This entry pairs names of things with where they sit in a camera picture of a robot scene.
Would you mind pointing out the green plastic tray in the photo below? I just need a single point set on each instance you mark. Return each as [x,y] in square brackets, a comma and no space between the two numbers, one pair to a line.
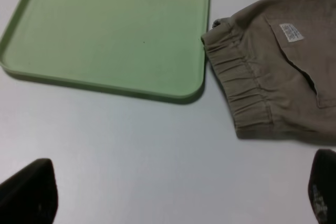
[145,47]

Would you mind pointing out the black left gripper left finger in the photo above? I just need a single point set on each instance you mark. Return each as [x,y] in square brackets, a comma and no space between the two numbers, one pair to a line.
[30,195]

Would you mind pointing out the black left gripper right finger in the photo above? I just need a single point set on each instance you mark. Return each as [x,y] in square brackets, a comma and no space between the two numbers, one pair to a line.
[321,186]

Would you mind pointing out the khaki shorts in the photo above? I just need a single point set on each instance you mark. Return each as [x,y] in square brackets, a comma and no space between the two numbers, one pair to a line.
[275,60]

